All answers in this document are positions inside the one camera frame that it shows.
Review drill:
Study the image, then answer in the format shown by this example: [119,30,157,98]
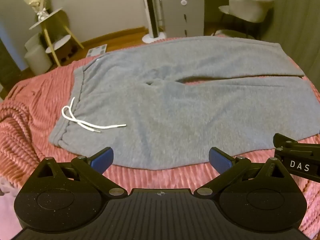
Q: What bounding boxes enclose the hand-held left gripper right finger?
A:
[196,147,291,198]

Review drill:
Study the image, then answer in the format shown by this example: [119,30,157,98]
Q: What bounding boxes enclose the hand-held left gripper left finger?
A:
[30,147,127,198]

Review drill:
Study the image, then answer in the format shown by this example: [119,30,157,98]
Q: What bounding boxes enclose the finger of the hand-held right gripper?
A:
[273,132,320,153]

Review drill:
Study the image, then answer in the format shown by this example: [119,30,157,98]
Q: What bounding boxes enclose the grey fleece pants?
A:
[48,35,320,172]

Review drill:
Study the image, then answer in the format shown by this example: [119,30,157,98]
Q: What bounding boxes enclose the pink ribbed blanket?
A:
[0,35,320,240]

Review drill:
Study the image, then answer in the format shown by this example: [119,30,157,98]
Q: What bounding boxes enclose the patterned book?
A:
[86,43,108,58]

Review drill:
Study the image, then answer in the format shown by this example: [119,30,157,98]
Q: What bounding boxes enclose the green curtain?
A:
[259,0,320,73]

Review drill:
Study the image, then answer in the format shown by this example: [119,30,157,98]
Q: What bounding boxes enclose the white shell-back chair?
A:
[218,0,276,37]

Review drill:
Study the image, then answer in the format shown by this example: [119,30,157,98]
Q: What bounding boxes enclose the small white cylinder stool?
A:
[24,32,42,52]

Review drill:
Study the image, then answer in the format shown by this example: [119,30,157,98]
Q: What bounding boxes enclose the grey drawer cabinet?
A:
[158,0,206,39]

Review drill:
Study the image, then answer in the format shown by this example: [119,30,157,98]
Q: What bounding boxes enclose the white side table gold legs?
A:
[28,7,85,67]

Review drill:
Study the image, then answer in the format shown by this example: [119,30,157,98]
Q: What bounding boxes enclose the wrapped flower bouquet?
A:
[24,0,48,22]

